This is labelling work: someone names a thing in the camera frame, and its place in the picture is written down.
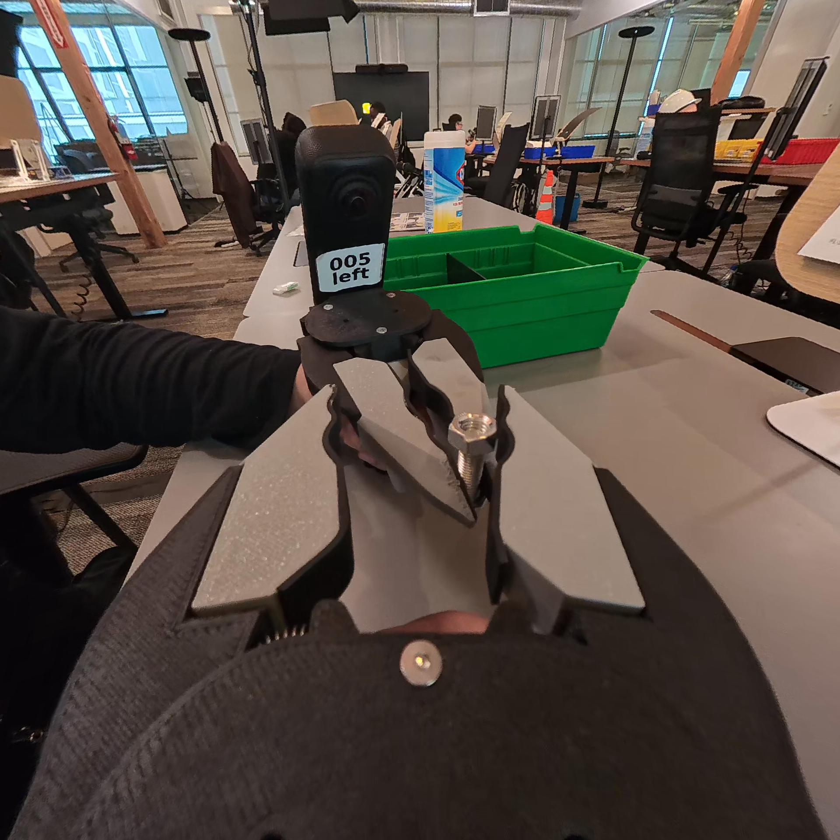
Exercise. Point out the black legged standing desk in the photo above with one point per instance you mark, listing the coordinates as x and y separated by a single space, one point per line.
52 184

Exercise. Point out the row of blue bins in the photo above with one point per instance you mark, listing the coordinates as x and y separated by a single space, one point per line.
577 151

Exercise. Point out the yellow plastic bin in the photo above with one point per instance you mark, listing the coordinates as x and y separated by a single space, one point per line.
738 149

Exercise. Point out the printed instruction sheet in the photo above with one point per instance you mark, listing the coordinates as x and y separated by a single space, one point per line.
823 246

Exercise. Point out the plain wooden post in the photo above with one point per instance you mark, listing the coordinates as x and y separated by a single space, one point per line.
735 52

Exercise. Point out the black studio light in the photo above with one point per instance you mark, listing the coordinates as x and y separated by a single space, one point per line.
308 14

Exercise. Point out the wipes canister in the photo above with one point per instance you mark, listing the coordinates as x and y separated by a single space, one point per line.
444 190

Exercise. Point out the orange traffic cone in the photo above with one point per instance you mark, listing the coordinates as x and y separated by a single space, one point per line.
546 207

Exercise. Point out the long red bin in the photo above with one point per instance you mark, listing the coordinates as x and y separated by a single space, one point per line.
807 151

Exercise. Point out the person's left hand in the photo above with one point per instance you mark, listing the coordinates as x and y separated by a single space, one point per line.
364 446

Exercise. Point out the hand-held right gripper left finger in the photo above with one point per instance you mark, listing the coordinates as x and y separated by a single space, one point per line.
269 518

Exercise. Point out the green plastic bin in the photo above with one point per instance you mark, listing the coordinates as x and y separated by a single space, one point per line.
538 315

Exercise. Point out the black flat desk plate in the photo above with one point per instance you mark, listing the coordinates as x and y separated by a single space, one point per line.
781 361

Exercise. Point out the black bin divider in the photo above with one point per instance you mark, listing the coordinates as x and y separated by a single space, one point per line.
466 268

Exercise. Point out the printed paper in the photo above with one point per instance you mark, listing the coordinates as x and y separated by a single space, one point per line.
407 222

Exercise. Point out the black wall screen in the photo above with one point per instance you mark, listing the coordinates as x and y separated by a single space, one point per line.
387 92

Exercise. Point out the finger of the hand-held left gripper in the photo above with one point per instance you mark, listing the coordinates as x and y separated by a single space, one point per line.
449 374
390 420

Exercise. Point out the black mesh office chair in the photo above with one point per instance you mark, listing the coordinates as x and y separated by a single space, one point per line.
682 157

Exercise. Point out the red fire extinguisher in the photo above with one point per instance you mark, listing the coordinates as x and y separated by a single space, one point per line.
124 148

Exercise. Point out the person's left forearm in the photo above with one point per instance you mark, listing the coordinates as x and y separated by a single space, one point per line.
131 380

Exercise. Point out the steel bolt with nut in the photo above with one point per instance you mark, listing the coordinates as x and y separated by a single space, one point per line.
457 438

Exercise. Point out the black floor lamp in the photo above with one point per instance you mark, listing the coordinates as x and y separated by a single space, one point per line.
636 31
184 34

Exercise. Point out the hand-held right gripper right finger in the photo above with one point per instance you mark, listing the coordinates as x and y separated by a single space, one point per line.
561 525

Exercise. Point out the brown jacket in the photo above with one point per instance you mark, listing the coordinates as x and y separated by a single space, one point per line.
233 190

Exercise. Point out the blue trash can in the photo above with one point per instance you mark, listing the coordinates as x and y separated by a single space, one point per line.
568 208

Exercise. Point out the person's black clothed body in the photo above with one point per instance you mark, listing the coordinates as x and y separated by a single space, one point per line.
39 656

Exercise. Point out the white hard hat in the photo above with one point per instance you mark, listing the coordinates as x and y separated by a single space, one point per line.
677 102

